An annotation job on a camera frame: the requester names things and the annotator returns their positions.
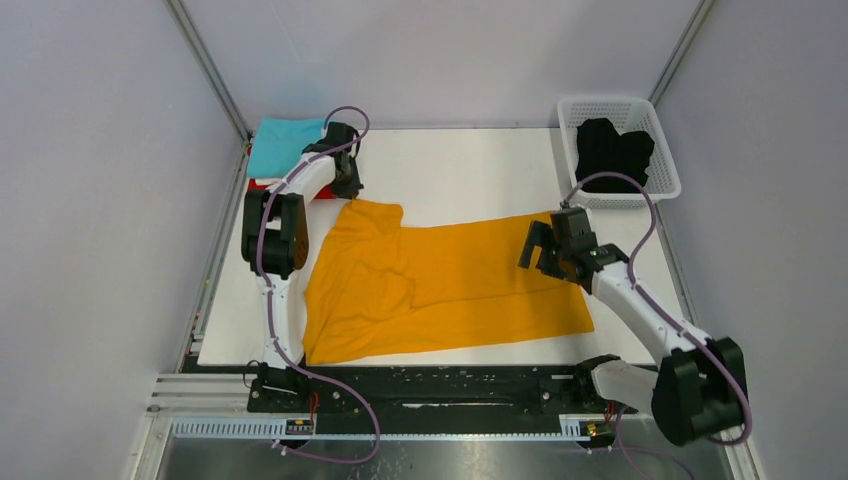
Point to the left aluminium corner post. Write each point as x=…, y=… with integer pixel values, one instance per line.
x=207, y=64

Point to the white plastic laundry basket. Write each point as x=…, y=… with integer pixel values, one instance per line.
x=627, y=114

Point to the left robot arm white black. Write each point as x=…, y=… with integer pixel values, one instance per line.
x=275, y=245

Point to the aluminium corner post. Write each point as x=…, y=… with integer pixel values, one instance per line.
x=683, y=45
x=207, y=64

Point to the folded cyan t shirt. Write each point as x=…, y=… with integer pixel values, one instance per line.
x=278, y=144

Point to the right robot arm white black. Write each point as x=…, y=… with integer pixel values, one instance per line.
x=649, y=324

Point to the right controller board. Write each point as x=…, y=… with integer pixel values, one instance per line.
x=592, y=429

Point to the white slotted cable duct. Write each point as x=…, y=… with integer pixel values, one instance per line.
x=565, y=429

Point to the controller board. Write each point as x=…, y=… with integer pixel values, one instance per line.
x=300, y=426
x=592, y=429

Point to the left controller board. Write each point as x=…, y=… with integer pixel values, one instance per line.
x=300, y=426

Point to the folded red t shirt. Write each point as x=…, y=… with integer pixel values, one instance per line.
x=324, y=193

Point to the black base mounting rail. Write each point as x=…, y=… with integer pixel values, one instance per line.
x=455, y=400

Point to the right aluminium corner post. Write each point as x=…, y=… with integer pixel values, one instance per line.
x=683, y=45

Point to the black t shirt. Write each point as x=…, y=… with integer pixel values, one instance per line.
x=602, y=149

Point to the yellow t shirt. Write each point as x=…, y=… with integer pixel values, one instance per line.
x=379, y=287

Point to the folded white t shirt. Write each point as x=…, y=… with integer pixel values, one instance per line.
x=264, y=183

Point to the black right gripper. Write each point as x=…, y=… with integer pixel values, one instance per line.
x=541, y=234

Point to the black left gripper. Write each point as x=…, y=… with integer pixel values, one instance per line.
x=348, y=191

